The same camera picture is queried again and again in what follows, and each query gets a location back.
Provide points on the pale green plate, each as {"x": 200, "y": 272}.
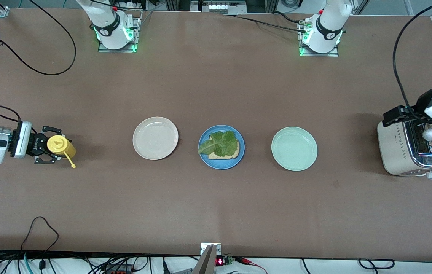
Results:
{"x": 294, "y": 148}

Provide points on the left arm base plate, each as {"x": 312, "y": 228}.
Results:
{"x": 333, "y": 54}

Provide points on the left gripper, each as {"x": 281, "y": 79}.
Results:
{"x": 422, "y": 100}

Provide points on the yellow squeeze bottle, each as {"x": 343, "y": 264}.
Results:
{"x": 61, "y": 146}

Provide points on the red LED display board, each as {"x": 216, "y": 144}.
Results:
{"x": 221, "y": 261}

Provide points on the aluminium corner bracket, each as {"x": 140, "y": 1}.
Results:
{"x": 2, "y": 12}

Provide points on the small metal bracket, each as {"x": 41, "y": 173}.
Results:
{"x": 204, "y": 247}

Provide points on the green lettuce leaf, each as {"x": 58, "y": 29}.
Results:
{"x": 221, "y": 144}

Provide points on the beige plate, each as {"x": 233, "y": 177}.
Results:
{"x": 155, "y": 138}

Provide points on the beige chrome toaster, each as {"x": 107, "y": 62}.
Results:
{"x": 392, "y": 148}

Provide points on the blue plate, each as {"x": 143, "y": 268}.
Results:
{"x": 223, "y": 163}

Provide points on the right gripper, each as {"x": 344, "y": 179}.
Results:
{"x": 35, "y": 143}

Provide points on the grey camera mount bar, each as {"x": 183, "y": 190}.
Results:
{"x": 206, "y": 262}

